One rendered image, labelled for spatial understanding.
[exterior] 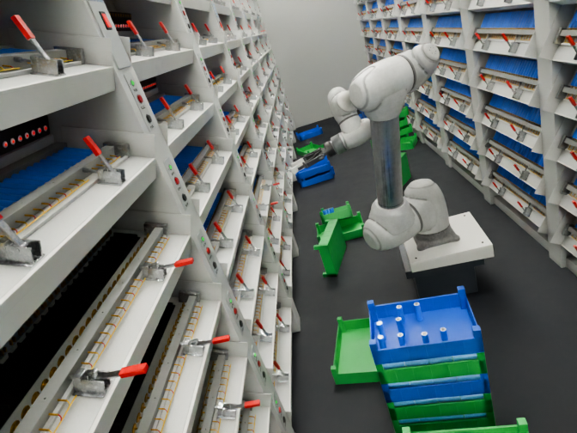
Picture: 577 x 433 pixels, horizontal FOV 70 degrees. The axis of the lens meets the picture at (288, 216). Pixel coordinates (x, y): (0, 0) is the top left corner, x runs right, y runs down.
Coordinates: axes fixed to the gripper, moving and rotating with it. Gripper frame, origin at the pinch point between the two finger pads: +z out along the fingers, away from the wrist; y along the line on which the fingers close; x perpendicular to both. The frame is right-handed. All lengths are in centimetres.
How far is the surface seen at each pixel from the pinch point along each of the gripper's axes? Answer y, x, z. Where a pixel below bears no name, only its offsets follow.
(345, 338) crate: -52, -64, 11
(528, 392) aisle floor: -95, -76, -43
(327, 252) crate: -2.1, -48.7, 8.2
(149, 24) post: -40, 80, 13
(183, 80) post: -40, 59, 14
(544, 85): -35, -8, -100
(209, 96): -40, 50, 9
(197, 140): -40, 39, 22
